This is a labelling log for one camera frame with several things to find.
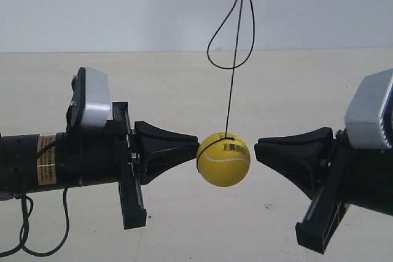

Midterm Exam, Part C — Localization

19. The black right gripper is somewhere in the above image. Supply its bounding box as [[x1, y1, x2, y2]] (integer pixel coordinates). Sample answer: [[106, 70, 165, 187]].
[[254, 127, 392, 254]]

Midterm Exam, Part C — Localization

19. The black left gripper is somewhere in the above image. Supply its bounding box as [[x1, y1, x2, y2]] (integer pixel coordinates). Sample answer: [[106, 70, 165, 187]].
[[56, 102, 199, 229]]

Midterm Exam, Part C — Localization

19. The yellow tennis ball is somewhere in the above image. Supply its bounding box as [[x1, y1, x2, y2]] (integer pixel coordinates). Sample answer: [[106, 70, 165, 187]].
[[196, 132, 251, 188]]

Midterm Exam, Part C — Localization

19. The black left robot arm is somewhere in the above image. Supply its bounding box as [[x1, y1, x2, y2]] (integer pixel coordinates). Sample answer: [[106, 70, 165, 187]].
[[1, 102, 199, 229]]

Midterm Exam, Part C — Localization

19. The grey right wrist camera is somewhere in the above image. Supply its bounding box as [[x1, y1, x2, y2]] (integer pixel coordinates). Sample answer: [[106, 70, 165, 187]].
[[344, 69, 392, 150]]

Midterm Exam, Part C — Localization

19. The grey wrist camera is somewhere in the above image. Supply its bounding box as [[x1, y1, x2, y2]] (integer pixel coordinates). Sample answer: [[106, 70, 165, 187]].
[[344, 69, 392, 150], [66, 67, 111, 128]]

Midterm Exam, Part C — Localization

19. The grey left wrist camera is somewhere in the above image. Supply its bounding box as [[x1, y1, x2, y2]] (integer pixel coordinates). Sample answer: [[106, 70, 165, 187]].
[[66, 67, 111, 128]]

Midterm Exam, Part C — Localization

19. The black hanging string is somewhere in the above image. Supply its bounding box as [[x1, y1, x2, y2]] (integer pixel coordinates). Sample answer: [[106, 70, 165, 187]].
[[207, 0, 256, 141]]

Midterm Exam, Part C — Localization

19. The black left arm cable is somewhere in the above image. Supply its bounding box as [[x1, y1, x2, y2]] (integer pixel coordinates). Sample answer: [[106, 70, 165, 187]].
[[0, 187, 70, 257]]

